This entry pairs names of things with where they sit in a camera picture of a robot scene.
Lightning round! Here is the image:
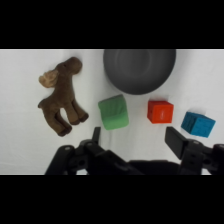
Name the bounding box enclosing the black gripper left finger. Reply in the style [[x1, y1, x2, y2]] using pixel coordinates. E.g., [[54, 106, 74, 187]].
[[91, 126, 102, 145]]

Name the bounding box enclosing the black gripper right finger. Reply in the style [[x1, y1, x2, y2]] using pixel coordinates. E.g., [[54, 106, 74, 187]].
[[164, 126, 191, 161]]

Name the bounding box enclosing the brown plush deer toy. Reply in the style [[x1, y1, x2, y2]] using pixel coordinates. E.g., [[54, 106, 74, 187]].
[[37, 56, 90, 138]]

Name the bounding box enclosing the grey bowl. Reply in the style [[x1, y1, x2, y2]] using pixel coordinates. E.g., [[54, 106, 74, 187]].
[[102, 49, 177, 96]]

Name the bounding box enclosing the green foam block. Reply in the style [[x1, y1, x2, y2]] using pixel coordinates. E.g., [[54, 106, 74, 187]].
[[97, 93, 130, 131]]

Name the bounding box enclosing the blue cube block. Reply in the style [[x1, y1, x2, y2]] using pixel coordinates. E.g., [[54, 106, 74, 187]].
[[180, 111, 217, 139]]

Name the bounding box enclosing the red cube block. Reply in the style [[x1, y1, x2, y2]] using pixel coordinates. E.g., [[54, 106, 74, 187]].
[[146, 100, 175, 125]]

